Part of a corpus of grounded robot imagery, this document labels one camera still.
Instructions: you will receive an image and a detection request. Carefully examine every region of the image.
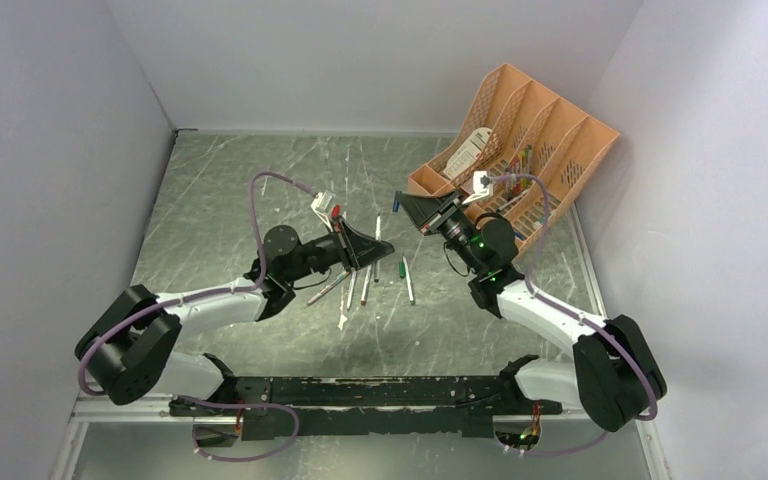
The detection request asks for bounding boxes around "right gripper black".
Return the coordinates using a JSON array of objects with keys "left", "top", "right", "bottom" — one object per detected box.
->
[{"left": 397, "top": 189, "right": 485, "bottom": 274}]

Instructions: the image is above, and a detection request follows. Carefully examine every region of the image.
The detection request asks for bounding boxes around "aluminium frame rail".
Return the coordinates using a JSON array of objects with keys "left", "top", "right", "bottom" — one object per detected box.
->
[{"left": 51, "top": 395, "right": 672, "bottom": 479}]

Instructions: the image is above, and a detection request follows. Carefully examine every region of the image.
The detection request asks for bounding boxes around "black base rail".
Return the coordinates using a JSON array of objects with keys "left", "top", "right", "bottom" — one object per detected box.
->
[{"left": 169, "top": 375, "right": 562, "bottom": 441}]

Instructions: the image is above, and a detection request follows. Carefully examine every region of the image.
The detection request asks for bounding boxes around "white pen grey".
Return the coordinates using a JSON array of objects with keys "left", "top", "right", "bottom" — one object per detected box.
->
[{"left": 345, "top": 270, "right": 358, "bottom": 312}]

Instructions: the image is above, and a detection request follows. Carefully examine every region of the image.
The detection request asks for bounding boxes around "white pen green end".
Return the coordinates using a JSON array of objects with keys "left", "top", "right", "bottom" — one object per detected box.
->
[{"left": 401, "top": 255, "right": 416, "bottom": 306}]

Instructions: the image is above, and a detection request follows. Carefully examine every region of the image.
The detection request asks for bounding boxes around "pens bundle in organizer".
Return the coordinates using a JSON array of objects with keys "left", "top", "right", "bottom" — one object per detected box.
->
[{"left": 504, "top": 144, "right": 533, "bottom": 200}]

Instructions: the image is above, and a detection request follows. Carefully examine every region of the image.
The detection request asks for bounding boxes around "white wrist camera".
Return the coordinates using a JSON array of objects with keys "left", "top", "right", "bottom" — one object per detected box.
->
[
  {"left": 310, "top": 191, "right": 335, "bottom": 231},
  {"left": 462, "top": 170, "right": 494, "bottom": 206}
]

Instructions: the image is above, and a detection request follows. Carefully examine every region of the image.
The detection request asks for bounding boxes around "orange plastic file organizer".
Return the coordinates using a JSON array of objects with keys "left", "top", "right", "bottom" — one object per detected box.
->
[{"left": 407, "top": 64, "right": 620, "bottom": 252}]

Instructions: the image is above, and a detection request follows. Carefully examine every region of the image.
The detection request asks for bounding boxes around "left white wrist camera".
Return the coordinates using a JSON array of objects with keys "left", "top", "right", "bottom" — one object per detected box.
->
[{"left": 310, "top": 191, "right": 335, "bottom": 231}]

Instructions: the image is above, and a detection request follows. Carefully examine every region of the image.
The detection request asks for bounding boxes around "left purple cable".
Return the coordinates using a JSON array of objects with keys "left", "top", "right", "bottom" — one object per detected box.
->
[{"left": 77, "top": 172, "right": 319, "bottom": 464}]

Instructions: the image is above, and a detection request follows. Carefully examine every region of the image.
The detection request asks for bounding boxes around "white pen brown end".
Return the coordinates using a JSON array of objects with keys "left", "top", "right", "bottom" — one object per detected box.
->
[{"left": 360, "top": 265, "right": 374, "bottom": 306}]

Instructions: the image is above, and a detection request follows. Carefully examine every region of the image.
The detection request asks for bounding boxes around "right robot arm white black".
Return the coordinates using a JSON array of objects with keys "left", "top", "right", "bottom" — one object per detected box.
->
[{"left": 394, "top": 191, "right": 667, "bottom": 432}]

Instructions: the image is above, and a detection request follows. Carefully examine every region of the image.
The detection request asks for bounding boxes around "white pen blue cap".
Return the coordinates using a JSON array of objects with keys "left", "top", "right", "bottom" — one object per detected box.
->
[{"left": 372, "top": 213, "right": 382, "bottom": 283}]

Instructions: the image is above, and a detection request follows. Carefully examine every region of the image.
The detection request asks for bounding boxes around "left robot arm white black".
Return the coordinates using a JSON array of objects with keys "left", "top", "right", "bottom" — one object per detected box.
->
[{"left": 75, "top": 216, "right": 395, "bottom": 416}]

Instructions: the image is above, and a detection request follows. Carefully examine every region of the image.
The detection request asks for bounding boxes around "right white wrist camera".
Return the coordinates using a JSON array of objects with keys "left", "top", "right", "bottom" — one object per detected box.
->
[{"left": 462, "top": 170, "right": 494, "bottom": 206}]

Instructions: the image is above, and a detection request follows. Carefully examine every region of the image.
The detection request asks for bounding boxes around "white pen red tip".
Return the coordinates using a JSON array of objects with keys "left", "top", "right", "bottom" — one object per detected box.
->
[{"left": 306, "top": 270, "right": 352, "bottom": 306}]

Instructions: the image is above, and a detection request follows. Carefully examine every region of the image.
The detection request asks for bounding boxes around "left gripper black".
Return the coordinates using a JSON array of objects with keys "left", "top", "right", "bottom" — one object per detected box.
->
[{"left": 283, "top": 216, "right": 395, "bottom": 284}]

